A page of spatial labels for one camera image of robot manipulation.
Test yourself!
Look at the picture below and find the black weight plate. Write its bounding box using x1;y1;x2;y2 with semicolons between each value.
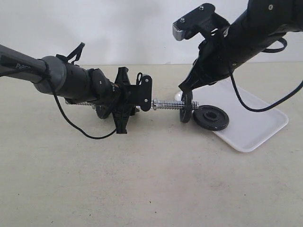
193;105;230;131
179;92;193;123

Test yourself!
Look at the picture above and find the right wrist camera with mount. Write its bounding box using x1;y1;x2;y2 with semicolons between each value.
172;3;230;41

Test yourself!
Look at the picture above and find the chrome dumbbell bar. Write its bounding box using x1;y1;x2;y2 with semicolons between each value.
65;99;199;110

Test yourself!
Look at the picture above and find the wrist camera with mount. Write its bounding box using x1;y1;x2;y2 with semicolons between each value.
172;3;230;41
134;72;152;112

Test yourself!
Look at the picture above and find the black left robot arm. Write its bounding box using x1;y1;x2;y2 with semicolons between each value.
0;43;137;134

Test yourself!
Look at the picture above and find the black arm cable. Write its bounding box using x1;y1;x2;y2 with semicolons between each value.
46;42;119;140
213;30;303;112

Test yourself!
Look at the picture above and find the black weight plate end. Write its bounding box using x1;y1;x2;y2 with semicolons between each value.
95;105;113;120

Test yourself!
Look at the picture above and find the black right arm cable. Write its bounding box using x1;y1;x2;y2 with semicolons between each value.
213;30;303;112

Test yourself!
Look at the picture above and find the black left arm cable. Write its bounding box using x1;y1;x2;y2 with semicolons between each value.
46;42;119;140

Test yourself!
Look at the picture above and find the white rectangular plastic tray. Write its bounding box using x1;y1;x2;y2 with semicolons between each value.
193;79;288;153

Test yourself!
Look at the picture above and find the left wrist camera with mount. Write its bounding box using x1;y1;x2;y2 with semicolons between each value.
134;72;152;112

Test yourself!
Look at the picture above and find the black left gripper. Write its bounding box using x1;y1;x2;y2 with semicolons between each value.
112;67;137;134

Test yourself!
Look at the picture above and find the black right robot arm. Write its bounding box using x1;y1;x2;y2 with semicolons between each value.
173;0;303;93

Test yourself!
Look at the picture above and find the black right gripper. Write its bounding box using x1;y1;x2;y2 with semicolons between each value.
178;35;233;95

